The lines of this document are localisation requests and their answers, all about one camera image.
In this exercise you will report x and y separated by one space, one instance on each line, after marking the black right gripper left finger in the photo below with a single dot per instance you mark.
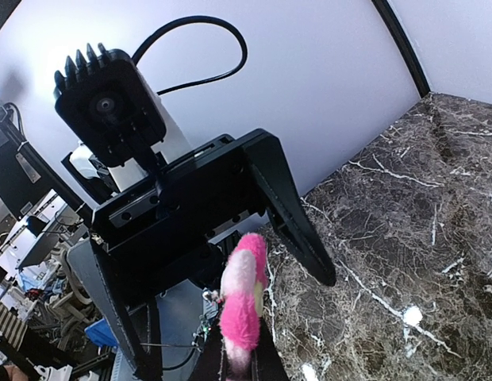
212 364

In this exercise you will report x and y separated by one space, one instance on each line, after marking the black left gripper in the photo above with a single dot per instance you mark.
157 234

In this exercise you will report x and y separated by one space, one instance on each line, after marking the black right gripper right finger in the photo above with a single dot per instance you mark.
266 362

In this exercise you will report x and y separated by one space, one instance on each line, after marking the pink flower brooch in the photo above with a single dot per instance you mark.
242 286

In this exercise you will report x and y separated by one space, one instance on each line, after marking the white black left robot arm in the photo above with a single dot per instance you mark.
158 232

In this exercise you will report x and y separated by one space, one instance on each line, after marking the blue plastic bin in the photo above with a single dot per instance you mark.
100 334

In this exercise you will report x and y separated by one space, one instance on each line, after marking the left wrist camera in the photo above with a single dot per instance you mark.
105 102

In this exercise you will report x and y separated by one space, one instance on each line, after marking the black left frame post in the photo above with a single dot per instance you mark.
400 38

